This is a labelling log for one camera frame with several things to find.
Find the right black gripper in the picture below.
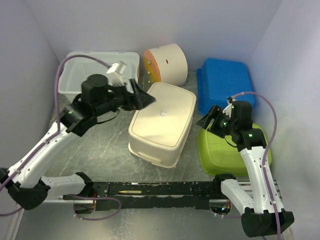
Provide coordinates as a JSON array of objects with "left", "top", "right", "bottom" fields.
[{"left": 196, "top": 104, "right": 237, "bottom": 138}]

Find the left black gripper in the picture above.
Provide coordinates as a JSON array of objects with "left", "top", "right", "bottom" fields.
[{"left": 95, "top": 77, "right": 157, "bottom": 117}]

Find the green plastic basin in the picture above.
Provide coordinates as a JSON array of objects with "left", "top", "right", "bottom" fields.
[{"left": 197, "top": 128, "right": 265, "bottom": 177}]

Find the cream perforated basket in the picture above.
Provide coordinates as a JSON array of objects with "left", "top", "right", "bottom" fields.
[{"left": 128, "top": 82, "right": 197, "bottom": 169}]

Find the blue plastic tub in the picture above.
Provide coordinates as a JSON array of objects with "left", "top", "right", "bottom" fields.
[{"left": 196, "top": 58, "right": 253, "bottom": 116}]

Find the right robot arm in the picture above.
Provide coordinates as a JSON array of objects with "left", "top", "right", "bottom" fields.
[{"left": 196, "top": 101, "right": 295, "bottom": 239}]

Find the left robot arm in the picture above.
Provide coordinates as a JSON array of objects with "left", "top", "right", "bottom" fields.
[{"left": 0, "top": 74, "right": 156, "bottom": 210}]

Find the cream cylinder orange-faced drawer unit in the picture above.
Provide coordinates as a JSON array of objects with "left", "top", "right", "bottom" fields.
[{"left": 143, "top": 43, "right": 188, "bottom": 86}]

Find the white plastic tray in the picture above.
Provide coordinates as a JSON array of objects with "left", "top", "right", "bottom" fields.
[{"left": 58, "top": 51, "right": 140, "bottom": 102}]

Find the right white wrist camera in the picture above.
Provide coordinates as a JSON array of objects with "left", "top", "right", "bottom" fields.
[{"left": 222, "top": 98, "right": 236, "bottom": 118}]

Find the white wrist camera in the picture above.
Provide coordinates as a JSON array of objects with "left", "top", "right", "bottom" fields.
[
  {"left": 222, "top": 98, "right": 236, "bottom": 118},
  {"left": 106, "top": 61, "right": 127, "bottom": 87}
]

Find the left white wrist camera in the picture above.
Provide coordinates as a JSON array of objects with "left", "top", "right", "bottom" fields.
[{"left": 106, "top": 61, "right": 127, "bottom": 87}]

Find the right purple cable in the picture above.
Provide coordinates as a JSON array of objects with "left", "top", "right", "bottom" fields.
[{"left": 221, "top": 91, "right": 282, "bottom": 240}]

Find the purple cable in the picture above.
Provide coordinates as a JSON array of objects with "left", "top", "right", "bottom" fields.
[
  {"left": 221, "top": 91, "right": 282, "bottom": 240},
  {"left": 0, "top": 55, "right": 122, "bottom": 221}
]

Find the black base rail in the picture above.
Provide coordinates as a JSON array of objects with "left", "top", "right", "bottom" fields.
[{"left": 79, "top": 180, "right": 227, "bottom": 211}]

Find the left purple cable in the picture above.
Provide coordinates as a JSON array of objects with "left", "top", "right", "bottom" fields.
[{"left": 0, "top": 55, "right": 122, "bottom": 221}]

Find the aluminium extrusion rail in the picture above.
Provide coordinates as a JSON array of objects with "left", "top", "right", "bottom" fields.
[{"left": 14, "top": 179, "right": 283, "bottom": 208}]

